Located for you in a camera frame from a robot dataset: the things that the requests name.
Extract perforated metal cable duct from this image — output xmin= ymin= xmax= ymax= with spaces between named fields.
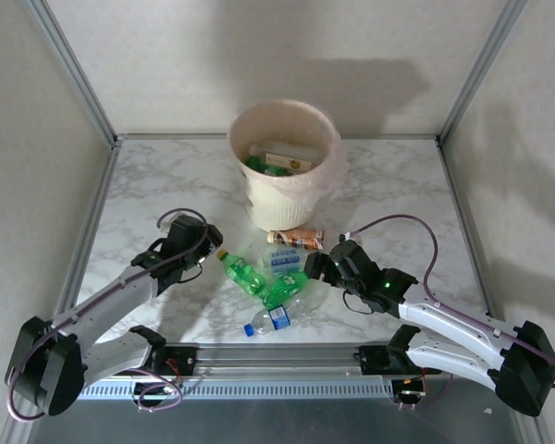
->
xmin=80 ymin=375 xmax=397 ymax=402

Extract aluminium frame post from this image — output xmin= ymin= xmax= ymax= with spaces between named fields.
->
xmin=25 ymin=0 xmax=124 ymax=147
xmin=437 ymin=0 xmax=531 ymax=147

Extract aluminium back rail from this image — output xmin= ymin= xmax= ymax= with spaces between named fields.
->
xmin=115 ymin=132 xmax=443 ymax=142

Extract clear bottle blue cap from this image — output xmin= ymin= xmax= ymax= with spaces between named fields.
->
xmin=243 ymin=295 xmax=325 ymax=338

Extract clear bottle lemon label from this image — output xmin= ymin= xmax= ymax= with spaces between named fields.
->
xmin=249 ymin=141 xmax=323 ymax=171

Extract soda water bottle pale blue label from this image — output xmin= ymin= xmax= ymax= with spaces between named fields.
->
xmin=261 ymin=243 xmax=306 ymax=278

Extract red wires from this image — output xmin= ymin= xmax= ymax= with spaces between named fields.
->
xmin=165 ymin=356 xmax=185 ymax=385

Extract thin purple cable loop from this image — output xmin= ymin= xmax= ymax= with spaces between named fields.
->
xmin=132 ymin=368 xmax=187 ymax=413

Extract aluminium left frame post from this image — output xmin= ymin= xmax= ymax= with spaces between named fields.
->
xmin=25 ymin=0 xmax=124 ymax=147

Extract grey metal plate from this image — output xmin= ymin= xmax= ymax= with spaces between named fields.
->
xmin=0 ymin=397 xmax=551 ymax=444

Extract cream plastic bin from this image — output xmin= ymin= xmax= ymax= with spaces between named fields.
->
xmin=226 ymin=98 xmax=339 ymax=231

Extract aluminium right frame post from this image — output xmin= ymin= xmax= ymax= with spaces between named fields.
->
xmin=437 ymin=0 xmax=531 ymax=147

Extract brown drink bottle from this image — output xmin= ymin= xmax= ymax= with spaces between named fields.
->
xmin=266 ymin=228 xmax=327 ymax=253

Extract aluminium left side rail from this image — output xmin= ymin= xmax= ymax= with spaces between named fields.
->
xmin=50 ymin=138 xmax=124 ymax=346

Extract aluminium rail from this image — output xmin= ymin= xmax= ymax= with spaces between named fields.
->
xmin=437 ymin=138 xmax=554 ymax=444
xmin=115 ymin=132 xmax=443 ymax=142
xmin=50 ymin=138 xmax=124 ymax=346

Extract aluminium right side rail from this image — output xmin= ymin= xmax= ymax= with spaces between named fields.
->
xmin=437 ymin=138 xmax=554 ymax=444

